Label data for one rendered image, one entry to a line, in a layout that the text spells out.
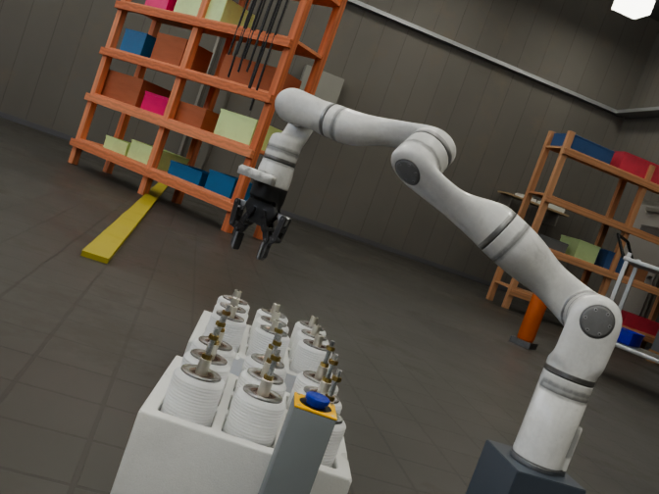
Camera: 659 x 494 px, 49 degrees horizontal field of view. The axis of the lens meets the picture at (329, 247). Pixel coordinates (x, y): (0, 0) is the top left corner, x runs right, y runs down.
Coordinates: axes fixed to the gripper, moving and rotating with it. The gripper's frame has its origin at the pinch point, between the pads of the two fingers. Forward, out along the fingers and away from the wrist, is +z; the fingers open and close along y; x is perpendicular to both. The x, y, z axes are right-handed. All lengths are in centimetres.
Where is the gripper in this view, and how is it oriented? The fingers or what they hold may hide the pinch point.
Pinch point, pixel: (248, 248)
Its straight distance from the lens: 153.4
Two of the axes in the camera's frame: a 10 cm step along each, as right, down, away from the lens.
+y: -8.2, -3.3, 4.7
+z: -3.4, 9.4, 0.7
